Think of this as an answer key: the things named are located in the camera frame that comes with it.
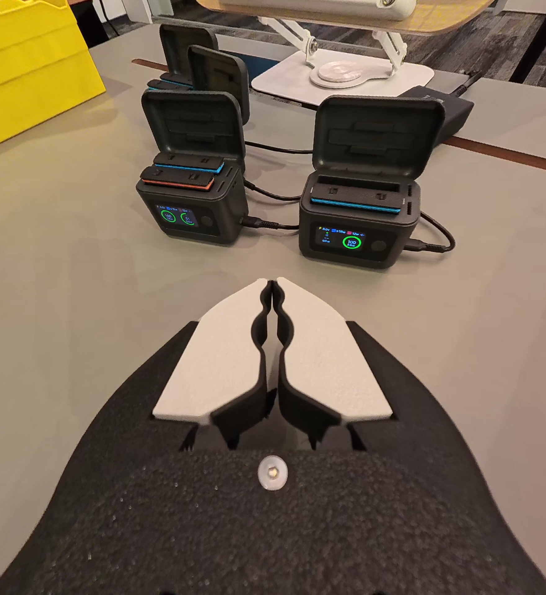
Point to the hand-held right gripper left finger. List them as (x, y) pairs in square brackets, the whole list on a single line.
[(212, 367)]

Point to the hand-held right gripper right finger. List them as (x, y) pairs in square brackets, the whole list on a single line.
[(333, 372)]

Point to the blue trimmed black battery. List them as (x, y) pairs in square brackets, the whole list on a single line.
[(177, 78), (189, 162), (356, 197), (166, 85)]

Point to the black battery charger case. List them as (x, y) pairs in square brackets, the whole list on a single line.
[(379, 121), (194, 116), (217, 79), (184, 46)]

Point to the orange trimmed black battery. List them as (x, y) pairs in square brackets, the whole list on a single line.
[(175, 179)]

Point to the yellow plastic bin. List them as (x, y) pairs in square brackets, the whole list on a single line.
[(31, 93)]

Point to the black usb charging hub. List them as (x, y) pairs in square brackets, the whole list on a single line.
[(458, 116)]

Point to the wooden instruction board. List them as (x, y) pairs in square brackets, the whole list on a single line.
[(440, 25)]

